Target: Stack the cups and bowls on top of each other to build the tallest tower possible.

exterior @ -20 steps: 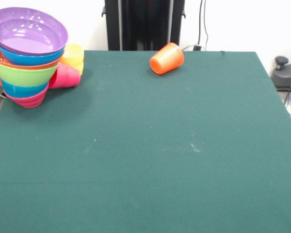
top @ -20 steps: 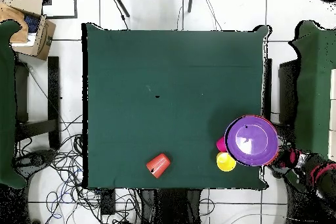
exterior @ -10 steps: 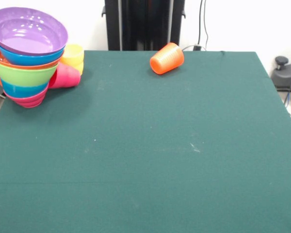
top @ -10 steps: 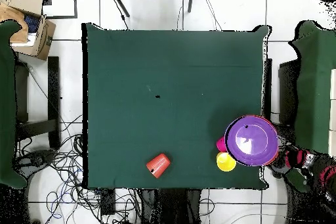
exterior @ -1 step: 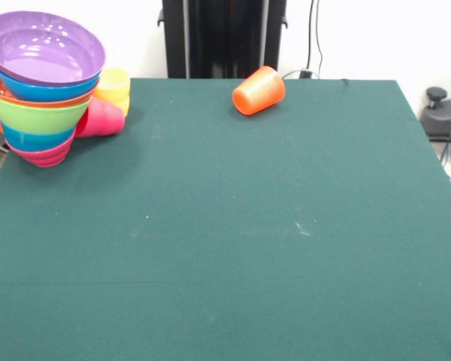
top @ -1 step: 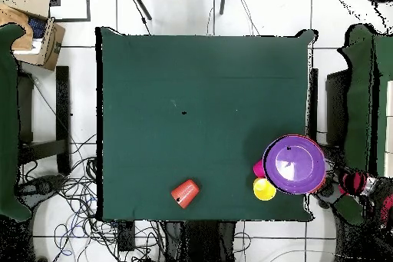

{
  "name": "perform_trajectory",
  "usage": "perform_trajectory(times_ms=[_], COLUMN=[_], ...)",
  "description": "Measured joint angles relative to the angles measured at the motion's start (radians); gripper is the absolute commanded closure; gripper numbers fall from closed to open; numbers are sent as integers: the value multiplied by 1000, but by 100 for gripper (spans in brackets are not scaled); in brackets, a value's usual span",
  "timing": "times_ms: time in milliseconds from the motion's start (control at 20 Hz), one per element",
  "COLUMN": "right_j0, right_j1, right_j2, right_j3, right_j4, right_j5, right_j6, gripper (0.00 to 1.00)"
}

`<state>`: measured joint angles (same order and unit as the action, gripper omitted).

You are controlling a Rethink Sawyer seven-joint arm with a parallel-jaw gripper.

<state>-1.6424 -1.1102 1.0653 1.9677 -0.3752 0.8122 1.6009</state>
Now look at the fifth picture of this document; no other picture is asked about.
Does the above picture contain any orange cup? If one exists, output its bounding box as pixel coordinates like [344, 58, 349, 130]
[232, 65, 286, 117]

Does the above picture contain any pink cup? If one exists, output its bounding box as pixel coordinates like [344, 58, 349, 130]
[74, 97, 126, 138]

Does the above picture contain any yellow cup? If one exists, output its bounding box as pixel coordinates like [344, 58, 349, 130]
[92, 68, 132, 117]

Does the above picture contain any pink bowl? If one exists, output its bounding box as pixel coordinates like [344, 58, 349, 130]
[5, 129, 77, 168]

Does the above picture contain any small blue bowl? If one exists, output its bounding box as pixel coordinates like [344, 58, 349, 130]
[2, 122, 77, 152]

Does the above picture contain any green bowl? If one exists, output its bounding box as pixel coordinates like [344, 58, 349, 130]
[0, 92, 91, 135]

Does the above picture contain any large blue bowl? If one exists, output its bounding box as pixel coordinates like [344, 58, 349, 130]
[0, 63, 101, 103]

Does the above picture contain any purple bowl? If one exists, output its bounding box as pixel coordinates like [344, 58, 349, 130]
[0, 11, 107, 86]

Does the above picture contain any dark green tablecloth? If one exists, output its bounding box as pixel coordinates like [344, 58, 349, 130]
[0, 77, 451, 361]

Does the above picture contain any black wall cable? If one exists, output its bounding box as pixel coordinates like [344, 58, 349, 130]
[306, 0, 324, 78]

